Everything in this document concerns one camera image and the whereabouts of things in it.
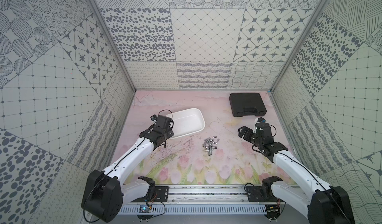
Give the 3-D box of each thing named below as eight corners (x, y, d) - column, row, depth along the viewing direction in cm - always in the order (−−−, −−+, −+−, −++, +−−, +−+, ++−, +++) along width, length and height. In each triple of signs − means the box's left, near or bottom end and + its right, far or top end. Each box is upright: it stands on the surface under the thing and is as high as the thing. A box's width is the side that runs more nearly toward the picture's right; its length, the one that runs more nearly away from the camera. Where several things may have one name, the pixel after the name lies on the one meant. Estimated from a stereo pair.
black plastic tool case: (232, 117, 106) (234, 112, 102) (228, 97, 119) (229, 92, 115) (264, 117, 106) (267, 112, 102) (257, 97, 119) (259, 92, 115)
